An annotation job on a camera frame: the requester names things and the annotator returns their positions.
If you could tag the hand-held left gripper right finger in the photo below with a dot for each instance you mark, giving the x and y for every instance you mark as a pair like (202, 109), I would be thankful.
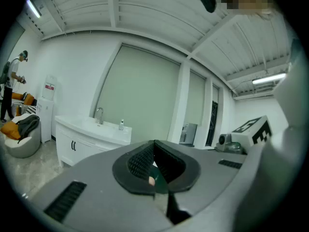
(210, 178)

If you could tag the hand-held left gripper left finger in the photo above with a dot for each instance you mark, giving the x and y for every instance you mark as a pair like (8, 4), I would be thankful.
(96, 178)

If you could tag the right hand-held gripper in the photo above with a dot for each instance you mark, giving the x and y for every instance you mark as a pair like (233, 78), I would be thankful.
(248, 133)

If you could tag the black framed door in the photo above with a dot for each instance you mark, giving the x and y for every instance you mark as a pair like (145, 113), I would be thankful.
(212, 124)

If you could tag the white vanity cabinet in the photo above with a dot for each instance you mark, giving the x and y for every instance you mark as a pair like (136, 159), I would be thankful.
(65, 151)

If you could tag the person's white fleece jacket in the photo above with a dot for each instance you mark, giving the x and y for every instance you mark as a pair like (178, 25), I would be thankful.
(289, 153)

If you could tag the stainless steel box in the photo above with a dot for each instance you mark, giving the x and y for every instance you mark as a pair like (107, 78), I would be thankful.
(188, 133)

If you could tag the narrow grey roller blind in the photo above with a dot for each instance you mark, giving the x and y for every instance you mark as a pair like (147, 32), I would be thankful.
(215, 94)

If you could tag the white sink basin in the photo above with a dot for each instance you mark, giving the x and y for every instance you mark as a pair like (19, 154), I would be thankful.
(79, 124)

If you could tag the white spray bottle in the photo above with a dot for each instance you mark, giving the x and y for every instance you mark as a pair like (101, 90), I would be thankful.
(121, 126)

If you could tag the white ceiling light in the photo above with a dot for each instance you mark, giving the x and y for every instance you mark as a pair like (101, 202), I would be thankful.
(269, 78)
(33, 8)

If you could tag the chrome faucet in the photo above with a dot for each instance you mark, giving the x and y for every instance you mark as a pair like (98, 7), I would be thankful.
(100, 116)

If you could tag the medium grey roller blind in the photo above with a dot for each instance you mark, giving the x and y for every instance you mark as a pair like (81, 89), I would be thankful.
(195, 98)

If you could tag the white water dispenser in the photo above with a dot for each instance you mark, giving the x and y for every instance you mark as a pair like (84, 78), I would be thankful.
(45, 120)

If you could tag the black backpack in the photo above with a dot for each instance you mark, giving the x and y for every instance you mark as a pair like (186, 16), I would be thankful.
(27, 127)

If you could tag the wide grey roller blind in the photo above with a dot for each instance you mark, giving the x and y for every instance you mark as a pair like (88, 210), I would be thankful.
(140, 93)

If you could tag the black white striped cushion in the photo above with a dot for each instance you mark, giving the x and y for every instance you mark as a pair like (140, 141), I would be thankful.
(26, 109)

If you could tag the clear water jug red label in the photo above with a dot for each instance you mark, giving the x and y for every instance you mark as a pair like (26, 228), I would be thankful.
(49, 89)

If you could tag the orange sofa cushion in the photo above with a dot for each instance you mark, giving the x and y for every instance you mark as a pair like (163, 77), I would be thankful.
(24, 98)

